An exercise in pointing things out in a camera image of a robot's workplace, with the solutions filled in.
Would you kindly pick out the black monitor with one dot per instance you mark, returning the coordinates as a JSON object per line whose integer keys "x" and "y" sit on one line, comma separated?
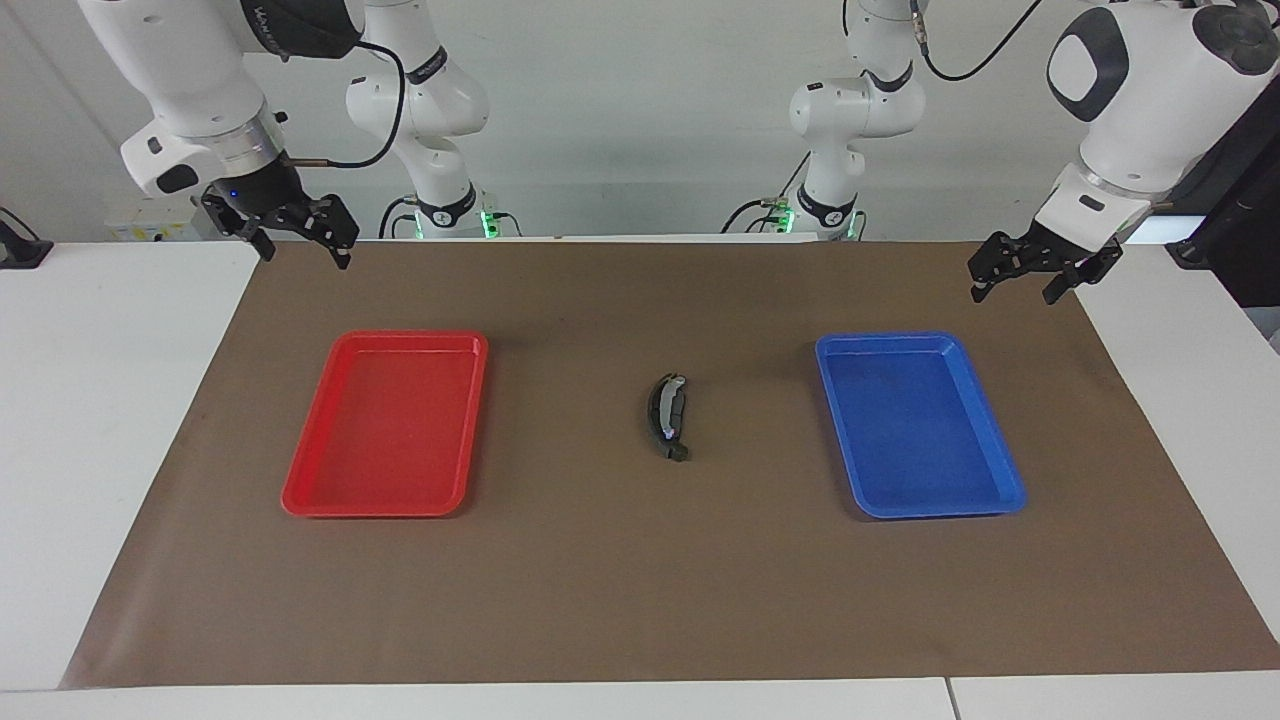
{"x": 1250, "y": 230}

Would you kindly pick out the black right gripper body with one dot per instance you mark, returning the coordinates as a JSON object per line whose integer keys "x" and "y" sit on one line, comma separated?
{"x": 262, "y": 192}

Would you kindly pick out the brown table mat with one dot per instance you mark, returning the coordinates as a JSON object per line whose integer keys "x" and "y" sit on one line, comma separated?
{"x": 650, "y": 580}

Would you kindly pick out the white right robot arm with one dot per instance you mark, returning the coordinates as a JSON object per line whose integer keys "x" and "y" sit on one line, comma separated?
{"x": 190, "y": 70}

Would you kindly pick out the curved dark brake shoe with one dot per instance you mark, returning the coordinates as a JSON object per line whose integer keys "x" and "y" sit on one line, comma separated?
{"x": 657, "y": 415}

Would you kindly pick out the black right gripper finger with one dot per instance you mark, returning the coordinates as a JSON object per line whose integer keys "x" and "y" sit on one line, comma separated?
{"x": 250, "y": 235}
{"x": 342, "y": 230}

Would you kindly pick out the red plastic tray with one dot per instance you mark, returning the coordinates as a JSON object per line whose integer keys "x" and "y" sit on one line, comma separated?
{"x": 385, "y": 430}

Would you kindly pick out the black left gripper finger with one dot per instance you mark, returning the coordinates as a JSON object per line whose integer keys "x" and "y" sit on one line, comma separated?
{"x": 1068, "y": 280}
{"x": 990, "y": 265}

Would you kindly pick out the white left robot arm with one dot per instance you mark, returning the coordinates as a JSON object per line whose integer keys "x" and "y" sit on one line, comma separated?
{"x": 1140, "y": 110}

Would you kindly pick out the blue plastic tray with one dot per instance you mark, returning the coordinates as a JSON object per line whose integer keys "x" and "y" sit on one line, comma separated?
{"x": 920, "y": 430}

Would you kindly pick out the white power strip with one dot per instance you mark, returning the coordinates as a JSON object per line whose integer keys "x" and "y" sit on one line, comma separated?
{"x": 135, "y": 225}

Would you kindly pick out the black table clamp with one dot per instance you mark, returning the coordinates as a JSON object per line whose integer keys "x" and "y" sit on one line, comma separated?
{"x": 20, "y": 250}

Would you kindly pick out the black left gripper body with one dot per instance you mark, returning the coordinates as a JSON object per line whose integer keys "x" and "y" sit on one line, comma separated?
{"x": 1060, "y": 250}

